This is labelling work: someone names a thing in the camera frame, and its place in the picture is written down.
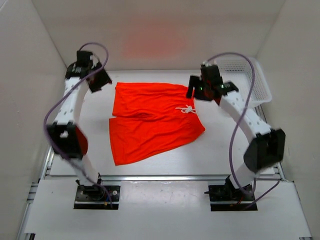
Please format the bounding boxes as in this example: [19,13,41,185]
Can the aluminium frame rail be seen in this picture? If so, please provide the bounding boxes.
[254,101,320,240]
[15,72,77,240]

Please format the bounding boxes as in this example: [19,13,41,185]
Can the left aluminium frame rail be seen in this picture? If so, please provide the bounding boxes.
[15,72,77,240]

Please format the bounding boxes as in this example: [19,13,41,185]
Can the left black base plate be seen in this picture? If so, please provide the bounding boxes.
[73,180,121,210]

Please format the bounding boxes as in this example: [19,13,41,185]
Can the right aluminium frame rail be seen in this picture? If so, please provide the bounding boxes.
[254,101,320,240]

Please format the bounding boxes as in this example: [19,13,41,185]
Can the front aluminium rail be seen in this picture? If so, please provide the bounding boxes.
[101,174,228,182]

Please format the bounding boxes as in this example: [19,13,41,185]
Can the orange shorts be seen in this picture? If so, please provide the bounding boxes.
[109,82,206,166]

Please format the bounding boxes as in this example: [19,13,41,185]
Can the white plastic basket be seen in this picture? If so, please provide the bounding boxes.
[213,55,272,108]

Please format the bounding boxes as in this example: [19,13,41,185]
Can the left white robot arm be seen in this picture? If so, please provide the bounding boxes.
[44,49,112,200]

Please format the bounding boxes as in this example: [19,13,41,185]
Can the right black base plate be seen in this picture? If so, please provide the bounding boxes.
[204,185,258,212]

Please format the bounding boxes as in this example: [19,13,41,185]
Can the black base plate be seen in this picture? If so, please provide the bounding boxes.
[204,185,258,212]
[73,180,121,210]

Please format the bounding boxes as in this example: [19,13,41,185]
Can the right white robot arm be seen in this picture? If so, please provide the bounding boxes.
[186,63,286,200]

